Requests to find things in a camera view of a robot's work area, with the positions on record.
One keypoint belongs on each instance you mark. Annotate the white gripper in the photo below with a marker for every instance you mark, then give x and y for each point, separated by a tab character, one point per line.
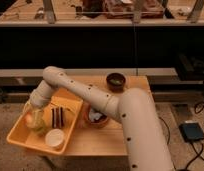
37	101

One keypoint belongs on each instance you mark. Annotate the small red yellow apple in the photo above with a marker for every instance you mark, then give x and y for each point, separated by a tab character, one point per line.
29	120

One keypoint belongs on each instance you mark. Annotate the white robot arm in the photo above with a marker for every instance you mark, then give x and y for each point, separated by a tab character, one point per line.
145	142

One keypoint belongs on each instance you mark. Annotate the green plastic cup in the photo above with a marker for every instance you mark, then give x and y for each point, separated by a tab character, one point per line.
41	130

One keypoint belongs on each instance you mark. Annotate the white plastic cup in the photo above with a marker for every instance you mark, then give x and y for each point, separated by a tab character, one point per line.
55	138

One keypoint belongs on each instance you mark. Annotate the dark brown sandwich cookie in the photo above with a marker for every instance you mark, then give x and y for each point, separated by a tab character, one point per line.
57	117

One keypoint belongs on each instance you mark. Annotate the yellow plastic bin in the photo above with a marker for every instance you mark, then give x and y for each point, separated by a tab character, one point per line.
22	136

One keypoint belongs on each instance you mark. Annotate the wooden folding table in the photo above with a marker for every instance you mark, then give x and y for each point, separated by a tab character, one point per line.
108	140

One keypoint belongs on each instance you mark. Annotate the grey crumpled cloth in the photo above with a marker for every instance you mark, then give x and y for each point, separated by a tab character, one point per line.
95	116

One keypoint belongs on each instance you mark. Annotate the brown wooden bowl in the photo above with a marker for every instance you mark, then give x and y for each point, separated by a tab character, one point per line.
100	124

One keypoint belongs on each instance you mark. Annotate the dark brown small bowl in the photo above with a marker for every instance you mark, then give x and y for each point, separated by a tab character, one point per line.
115	82

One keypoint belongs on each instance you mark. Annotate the black power adapter box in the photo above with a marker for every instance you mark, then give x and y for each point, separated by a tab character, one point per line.
191	132

